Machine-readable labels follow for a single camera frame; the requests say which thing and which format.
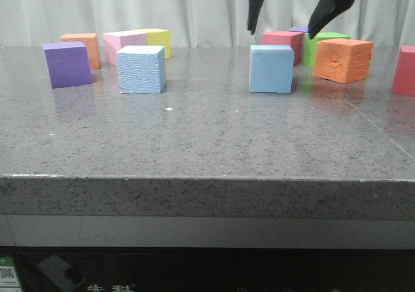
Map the smooth light blue foam block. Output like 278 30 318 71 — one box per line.
249 45 294 93

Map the textured light blue foam block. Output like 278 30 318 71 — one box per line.
116 45 167 94

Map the purple foam block back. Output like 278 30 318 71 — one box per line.
289 26 309 33

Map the purple foam block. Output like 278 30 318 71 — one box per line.
289 26 309 33
42 41 93 89

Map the red foam block centre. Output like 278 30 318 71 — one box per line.
261 30 305 65

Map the green foam block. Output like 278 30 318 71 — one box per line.
302 32 351 68

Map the orange foam block right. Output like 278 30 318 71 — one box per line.
313 38 374 84

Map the orange foam block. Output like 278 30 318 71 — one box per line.
61 32 101 69
313 38 374 84

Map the red foam block right edge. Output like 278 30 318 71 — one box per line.
392 45 415 96

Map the yellow foam block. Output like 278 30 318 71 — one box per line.
131 28 171 59

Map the pink foam block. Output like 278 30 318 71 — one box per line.
102 30 147 65

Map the orange foam block left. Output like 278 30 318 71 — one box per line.
61 32 101 69

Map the purple foam block left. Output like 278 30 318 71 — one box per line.
42 41 93 89

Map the grey curtain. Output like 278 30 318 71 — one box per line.
0 0 415 49

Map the black appliance front panel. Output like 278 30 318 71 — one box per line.
1 247 414 291

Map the green QR code sticker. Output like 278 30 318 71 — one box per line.
0 256 22 292

